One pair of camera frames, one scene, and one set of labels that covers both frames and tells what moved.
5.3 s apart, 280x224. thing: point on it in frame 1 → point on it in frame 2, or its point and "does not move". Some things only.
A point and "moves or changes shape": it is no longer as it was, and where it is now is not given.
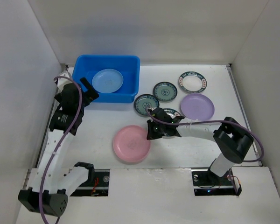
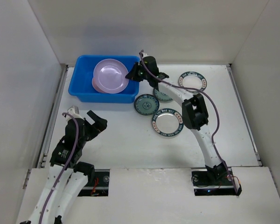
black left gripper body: (84, 103) → (90, 134)
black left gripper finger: (92, 96) → (100, 125)
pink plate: (130, 144) → (95, 87)
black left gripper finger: (87, 85) → (95, 117)
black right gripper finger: (153, 133) → (134, 75)
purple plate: (197, 107) moves or changes shape
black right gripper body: (152, 129) → (138, 72)
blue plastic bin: (115, 78) does not move
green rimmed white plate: (192, 82) does not move
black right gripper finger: (177, 119) → (136, 68)
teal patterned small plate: (143, 101) does not move
